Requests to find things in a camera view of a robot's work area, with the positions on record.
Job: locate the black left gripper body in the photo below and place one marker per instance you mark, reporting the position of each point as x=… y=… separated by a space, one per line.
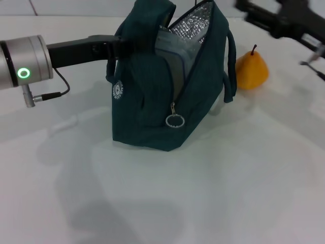
x=76 y=52

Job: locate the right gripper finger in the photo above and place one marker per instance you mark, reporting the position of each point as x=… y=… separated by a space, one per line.
x=256 y=5
x=261 y=21

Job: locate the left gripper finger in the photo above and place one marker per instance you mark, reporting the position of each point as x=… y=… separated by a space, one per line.
x=119 y=49
x=101 y=38

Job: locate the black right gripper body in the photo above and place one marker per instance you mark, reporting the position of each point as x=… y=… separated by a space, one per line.
x=299 y=17

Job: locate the yellow orange pear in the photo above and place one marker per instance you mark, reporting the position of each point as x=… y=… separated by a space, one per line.
x=251 y=73

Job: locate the clear plastic lidded container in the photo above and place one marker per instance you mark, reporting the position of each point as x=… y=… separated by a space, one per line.
x=177 y=50

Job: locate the dark teal lunch bag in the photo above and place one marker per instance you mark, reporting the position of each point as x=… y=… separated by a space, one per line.
x=147 y=114

